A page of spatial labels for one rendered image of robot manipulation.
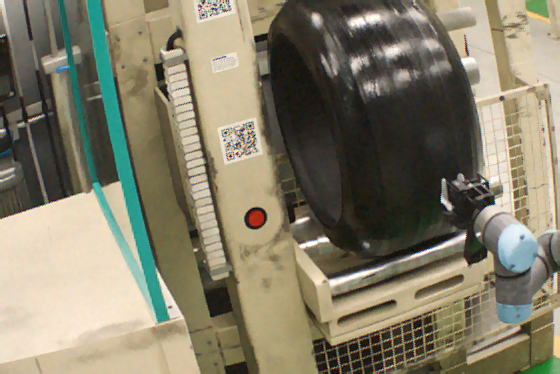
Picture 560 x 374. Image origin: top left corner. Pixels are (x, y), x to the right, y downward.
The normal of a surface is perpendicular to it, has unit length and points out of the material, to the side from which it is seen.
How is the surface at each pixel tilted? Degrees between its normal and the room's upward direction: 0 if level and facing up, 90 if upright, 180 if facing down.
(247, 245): 90
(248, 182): 90
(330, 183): 40
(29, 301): 0
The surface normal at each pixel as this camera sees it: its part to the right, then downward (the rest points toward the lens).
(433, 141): 0.28, 0.24
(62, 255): -0.18, -0.90
